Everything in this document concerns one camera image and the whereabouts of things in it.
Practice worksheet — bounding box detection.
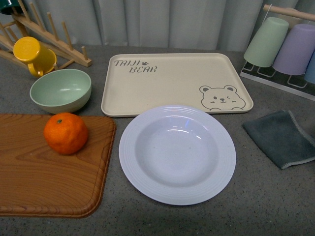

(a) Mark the white round ribbed plate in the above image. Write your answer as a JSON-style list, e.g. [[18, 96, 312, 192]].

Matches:
[[119, 106, 236, 206]]

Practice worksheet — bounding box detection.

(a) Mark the orange mandarin fruit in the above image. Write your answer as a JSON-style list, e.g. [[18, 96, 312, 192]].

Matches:
[[43, 113, 89, 155]]

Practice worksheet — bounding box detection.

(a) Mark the beige bear serving tray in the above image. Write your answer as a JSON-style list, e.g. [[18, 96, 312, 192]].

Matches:
[[101, 53, 253, 117]]

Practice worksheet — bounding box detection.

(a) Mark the light green bowl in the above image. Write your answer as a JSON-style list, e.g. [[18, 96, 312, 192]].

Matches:
[[30, 69, 92, 114]]

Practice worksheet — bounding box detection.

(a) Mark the grey folded cloth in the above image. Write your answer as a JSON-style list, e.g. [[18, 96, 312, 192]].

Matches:
[[243, 110, 315, 170]]

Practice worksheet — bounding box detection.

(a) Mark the light green tumbler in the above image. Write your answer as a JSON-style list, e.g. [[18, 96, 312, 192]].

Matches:
[[244, 17, 289, 67]]

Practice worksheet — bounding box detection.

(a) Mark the yellow mug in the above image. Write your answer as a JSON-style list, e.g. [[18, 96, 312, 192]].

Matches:
[[13, 36, 57, 78]]

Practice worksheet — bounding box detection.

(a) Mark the wooden cutting board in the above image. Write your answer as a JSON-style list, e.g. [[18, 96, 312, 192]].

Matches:
[[0, 114, 116, 218]]

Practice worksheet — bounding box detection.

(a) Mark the purple tumbler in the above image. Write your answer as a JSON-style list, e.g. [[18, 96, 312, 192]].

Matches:
[[273, 24, 315, 75]]

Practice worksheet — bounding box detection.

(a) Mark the blue tumbler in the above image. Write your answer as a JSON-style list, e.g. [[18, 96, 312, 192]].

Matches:
[[304, 51, 315, 84]]

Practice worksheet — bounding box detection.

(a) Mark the wooden dish drying rack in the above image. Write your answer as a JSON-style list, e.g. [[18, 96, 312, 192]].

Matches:
[[0, 0, 92, 70]]

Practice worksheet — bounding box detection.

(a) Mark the dark green cup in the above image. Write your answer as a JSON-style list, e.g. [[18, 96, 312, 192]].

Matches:
[[0, 0, 23, 15]]

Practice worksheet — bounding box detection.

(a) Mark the white wire cup rack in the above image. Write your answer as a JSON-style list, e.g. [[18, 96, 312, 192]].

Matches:
[[241, 4, 315, 100]]

